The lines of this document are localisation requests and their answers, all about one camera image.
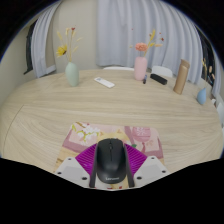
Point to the green vase with yellow flowers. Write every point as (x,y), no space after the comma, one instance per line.
(72,75)

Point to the white chair back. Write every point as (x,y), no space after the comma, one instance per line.
(162,70)
(116,68)

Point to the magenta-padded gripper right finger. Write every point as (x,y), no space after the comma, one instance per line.
(151,168)

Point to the white remote control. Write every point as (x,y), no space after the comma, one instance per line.
(104,82)

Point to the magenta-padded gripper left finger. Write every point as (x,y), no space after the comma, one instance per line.
(70,168)

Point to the dark marker pen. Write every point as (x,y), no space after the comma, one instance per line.
(145,79)

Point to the black rectangular case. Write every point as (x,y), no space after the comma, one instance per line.
(158,79)

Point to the pink vase with orange flowers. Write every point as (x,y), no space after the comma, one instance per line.
(140,68)

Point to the dark window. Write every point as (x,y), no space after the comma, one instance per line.
(30,50)
(208,56)

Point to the cartoon-print mouse pad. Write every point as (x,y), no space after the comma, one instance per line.
(86,135)

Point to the copper insulated bottle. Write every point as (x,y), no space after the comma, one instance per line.
(181,78)

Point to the black computer mouse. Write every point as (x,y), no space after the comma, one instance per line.
(110,160)

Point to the narrow white curtain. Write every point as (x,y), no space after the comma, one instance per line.
(45,43)
(217,80)

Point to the blue vase with dried flowers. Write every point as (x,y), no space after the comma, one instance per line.
(201,97)

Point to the wide white curtain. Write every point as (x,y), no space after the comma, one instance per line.
(133,26)

